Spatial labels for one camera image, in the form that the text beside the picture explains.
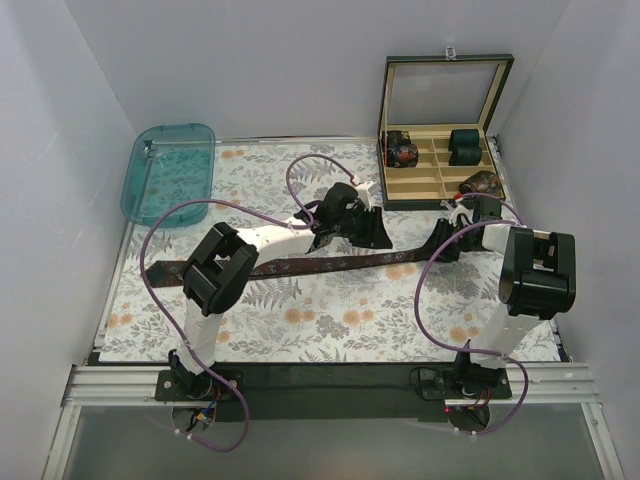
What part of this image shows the brown blue floral tie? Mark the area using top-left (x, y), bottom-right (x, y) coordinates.
top-left (146, 245), bottom-right (433, 288)

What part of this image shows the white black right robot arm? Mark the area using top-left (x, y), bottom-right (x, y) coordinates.
top-left (409, 193), bottom-right (576, 399)

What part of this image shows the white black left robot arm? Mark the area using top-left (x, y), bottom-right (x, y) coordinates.
top-left (169, 182), bottom-right (392, 400)

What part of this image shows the brown patterned rolled tie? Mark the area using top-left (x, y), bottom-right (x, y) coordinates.
top-left (458, 170), bottom-right (503, 197)

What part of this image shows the floral patterned table mat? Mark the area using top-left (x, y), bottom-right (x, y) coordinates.
top-left (98, 142), bottom-right (561, 364)

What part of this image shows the dark green rolled tie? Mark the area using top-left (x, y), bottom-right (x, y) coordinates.
top-left (448, 129), bottom-right (480, 151)
top-left (449, 146), bottom-right (483, 166)

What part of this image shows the dark floral rolled tie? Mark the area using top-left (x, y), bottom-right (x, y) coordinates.
top-left (385, 144), bottom-right (419, 168)
top-left (383, 130), bottom-right (412, 148)

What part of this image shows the dark green tie box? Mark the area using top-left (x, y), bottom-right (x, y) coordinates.
top-left (377, 48), bottom-right (515, 211)

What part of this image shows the teal transparent plastic tray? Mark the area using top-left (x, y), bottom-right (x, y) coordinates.
top-left (120, 123), bottom-right (216, 228)

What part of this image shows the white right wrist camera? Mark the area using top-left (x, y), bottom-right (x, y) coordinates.
top-left (440, 195), bottom-right (473, 228)

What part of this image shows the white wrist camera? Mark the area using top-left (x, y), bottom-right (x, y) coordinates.
top-left (440, 195), bottom-right (473, 228)
top-left (355, 181), bottom-right (376, 211)

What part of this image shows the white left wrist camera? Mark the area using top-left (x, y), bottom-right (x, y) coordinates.
top-left (355, 181), bottom-right (376, 211)

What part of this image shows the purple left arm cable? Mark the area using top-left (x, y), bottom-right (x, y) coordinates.
top-left (139, 153), bottom-right (361, 454)

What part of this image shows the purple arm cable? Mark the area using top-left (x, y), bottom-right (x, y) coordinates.
top-left (415, 192), bottom-right (526, 437)
top-left (139, 153), bottom-right (361, 454)

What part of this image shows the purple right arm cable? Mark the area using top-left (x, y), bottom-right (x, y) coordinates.
top-left (415, 192), bottom-right (526, 437)

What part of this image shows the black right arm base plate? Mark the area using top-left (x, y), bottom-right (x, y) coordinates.
top-left (408, 366), bottom-right (512, 400)

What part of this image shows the aluminium frame rail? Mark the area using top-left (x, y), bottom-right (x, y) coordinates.
top-left (44, 362), bottom-right (624, 479)

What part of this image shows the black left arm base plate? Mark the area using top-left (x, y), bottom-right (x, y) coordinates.
top-left (154, 370), bottom-right (237, 402)

